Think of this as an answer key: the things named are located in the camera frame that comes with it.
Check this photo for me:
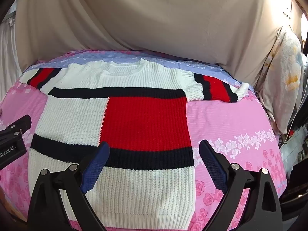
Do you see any cream ribbed knit sweater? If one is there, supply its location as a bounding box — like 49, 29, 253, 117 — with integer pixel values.
19, 59, 249, 228

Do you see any pink and blue floral bedsheet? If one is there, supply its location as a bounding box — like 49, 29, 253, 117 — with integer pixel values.
0, 49, 288, 231

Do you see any beige backdrop cloth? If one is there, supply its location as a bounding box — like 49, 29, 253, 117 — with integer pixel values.
14, 0, 293, 82

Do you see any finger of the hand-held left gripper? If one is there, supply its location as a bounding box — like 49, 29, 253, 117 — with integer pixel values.
0, 114, 32, 140

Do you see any white hanging cloth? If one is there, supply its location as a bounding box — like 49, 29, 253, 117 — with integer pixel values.
0, 19, 24, 101

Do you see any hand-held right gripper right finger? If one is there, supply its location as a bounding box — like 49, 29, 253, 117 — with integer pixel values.
199, 140, 283, 231

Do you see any pale floral hanging cloth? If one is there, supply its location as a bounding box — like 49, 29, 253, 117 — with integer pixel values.
261, 28, 305, 135

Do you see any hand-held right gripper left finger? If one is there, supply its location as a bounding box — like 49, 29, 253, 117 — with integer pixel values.
28, 141, 113, 231

